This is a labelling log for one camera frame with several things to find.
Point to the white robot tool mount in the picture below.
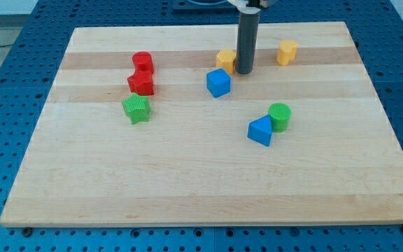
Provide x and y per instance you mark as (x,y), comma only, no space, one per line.
(251,6)

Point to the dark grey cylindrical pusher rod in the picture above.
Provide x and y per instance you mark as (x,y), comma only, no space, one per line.
(246,42)

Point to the blue triangle block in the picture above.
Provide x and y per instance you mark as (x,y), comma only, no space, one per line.
(260,130)

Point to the yellow hexagon block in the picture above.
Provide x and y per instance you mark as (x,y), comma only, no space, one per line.
(225,59)

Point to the yellow heart block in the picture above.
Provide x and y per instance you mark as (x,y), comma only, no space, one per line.
(286,52)

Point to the blue cube block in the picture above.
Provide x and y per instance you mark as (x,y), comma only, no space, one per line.
(218,82)

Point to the green cylinder block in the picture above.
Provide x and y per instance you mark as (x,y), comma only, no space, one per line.
(279,114)

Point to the red crescent block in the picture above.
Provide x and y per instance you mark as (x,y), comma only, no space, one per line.
(143,61)

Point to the red star block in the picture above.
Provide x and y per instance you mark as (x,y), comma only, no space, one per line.
(141,83)

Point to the green star block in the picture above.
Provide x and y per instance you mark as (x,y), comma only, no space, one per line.
(137,108)

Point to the light wooden board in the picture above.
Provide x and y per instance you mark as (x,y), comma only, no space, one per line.
(192,164)

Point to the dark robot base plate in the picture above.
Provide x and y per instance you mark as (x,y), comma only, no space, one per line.
(186,6)

